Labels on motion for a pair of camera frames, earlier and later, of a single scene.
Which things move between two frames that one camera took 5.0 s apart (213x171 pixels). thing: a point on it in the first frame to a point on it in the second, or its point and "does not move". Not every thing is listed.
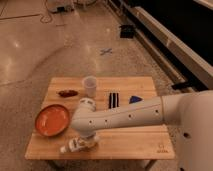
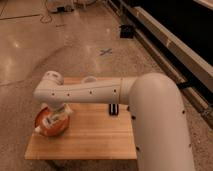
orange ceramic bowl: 52,120 does not move
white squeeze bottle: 80,144 to 53,117
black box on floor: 127,31 does not move
